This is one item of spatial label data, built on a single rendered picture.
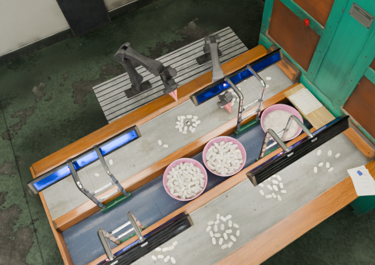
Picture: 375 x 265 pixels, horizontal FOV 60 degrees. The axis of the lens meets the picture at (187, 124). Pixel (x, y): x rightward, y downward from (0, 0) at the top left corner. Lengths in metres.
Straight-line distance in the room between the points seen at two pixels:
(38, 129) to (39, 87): 0.51
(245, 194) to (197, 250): 0.42
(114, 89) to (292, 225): 1.53
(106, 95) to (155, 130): 0.53
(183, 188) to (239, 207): 0.34
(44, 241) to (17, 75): 1.81
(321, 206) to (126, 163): 1.17
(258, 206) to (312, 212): 0.29
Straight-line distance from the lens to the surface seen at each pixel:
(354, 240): 2.87
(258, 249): 1.90
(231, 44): 2.67
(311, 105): 2.28
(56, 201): 2.19
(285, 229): 1.95
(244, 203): 1.97
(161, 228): 1.58
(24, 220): 3.12
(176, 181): 2.02
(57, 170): 1.83
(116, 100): 2.46
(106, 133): 2.23
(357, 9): 1.82
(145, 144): 2.15
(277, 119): 2.23
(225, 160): 2.05
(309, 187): 2.07
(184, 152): 2.06
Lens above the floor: 2.63
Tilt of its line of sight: 61 degrees down
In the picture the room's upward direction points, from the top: 9 degrees counter-clockwise
